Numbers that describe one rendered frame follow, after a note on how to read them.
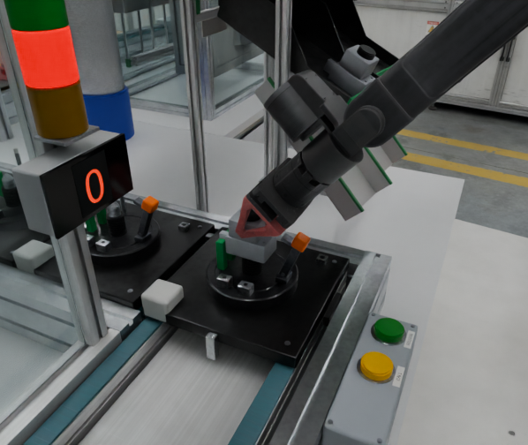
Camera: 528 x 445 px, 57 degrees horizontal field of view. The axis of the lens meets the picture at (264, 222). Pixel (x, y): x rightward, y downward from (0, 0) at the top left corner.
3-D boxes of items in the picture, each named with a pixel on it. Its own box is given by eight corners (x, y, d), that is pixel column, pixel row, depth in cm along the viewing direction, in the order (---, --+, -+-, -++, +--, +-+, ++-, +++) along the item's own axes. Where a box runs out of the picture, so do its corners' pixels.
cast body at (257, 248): (276, 249, 73) (277, 207, 70) (264, 264, 70) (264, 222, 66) (228, 235, 77) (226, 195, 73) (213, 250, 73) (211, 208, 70)
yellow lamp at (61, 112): (99, 125, 51) (90, 79, 49) (64, 142, 47) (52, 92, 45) (63, 118, 53) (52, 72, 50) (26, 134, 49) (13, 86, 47)
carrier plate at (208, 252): (349, 267, 82) (350, 257, 81) (295, 369, 63) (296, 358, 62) (222, 235, 90) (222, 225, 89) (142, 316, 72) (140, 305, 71)
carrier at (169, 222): (215, 233, 91) (211, 171, 84) (134, 313, 72) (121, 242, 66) (111, 206, 100) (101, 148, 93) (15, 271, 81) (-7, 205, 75)
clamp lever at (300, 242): (291, 273, 73) (312, 237, 68) (287, 281, 71) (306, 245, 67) (271, 260, 74) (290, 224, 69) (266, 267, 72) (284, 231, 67)
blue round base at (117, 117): (144, 131, 160) (138, 85, 152) (113, 148, 148) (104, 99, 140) (106, 124, 166) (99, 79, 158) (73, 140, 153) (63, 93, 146)
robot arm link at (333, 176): (359, 162, 55) (375, 148, 59) (320, 116, 55) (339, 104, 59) (318, 195, 59) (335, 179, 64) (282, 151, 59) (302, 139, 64)
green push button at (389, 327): (404, 332, 69) (407, 321, 68) (399, 351, 66) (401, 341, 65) (376, 324, 70) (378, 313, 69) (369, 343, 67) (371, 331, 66)
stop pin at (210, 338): (219, 355, 69) (218, 334, 67) (214, 361, 68) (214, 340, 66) (210, 351, 69) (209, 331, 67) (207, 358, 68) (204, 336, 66)
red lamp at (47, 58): (90, 78, 49) (80, 25, 46) (52, 91, 45) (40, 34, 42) (52, 71, 50) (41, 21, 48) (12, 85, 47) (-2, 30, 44)
